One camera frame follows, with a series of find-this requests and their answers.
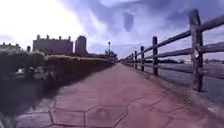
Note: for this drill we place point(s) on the tall dark building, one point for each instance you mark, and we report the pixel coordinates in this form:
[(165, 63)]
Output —
[(80, 45)]

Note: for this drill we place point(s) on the street lamp pole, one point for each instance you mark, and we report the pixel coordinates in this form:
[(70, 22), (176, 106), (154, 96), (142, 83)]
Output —
[(109, 50)]

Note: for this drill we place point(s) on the distant trees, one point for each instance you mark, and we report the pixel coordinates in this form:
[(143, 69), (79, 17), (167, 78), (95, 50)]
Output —
[(111, 55)]

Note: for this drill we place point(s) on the wooden rail fence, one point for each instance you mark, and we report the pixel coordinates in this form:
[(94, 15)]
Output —
[(196, 50)]

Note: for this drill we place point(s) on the grey kerb strip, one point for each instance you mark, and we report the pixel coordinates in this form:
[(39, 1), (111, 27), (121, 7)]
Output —
[(180, 90)]

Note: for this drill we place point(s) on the low pale building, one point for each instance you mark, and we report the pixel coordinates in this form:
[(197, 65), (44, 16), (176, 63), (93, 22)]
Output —
[(9, 47)]

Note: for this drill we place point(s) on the green hedge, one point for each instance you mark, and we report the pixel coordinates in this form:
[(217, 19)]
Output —
[(66, 65)]

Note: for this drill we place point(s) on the large dark building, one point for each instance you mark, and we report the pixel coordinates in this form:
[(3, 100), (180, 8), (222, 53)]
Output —
[(52, 45)]

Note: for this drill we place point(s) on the red stone paved path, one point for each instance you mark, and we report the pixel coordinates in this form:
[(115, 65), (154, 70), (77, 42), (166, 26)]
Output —
[(113, 90)]

